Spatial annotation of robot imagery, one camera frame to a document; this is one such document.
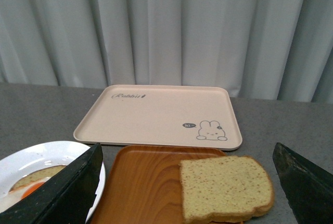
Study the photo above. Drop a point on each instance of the brown wooden tray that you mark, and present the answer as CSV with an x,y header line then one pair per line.
x,y
144,184

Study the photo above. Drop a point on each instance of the beige rabbit tray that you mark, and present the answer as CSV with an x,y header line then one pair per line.
x,y
193,116

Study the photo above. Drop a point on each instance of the bread slice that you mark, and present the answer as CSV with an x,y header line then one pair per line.
x,y
41,175
224,189

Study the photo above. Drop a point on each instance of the fried egg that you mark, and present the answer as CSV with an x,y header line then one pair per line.
x,y
16,195

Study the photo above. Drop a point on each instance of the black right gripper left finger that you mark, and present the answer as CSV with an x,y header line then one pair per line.
x,y
70,196

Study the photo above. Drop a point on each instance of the white round plate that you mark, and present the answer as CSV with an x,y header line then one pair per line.
x,y
31,159

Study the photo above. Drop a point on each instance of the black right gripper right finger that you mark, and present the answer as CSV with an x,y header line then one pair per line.
x,y
308,187

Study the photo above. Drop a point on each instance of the grey-white curtain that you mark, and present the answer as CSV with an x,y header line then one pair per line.
x,y
267,49

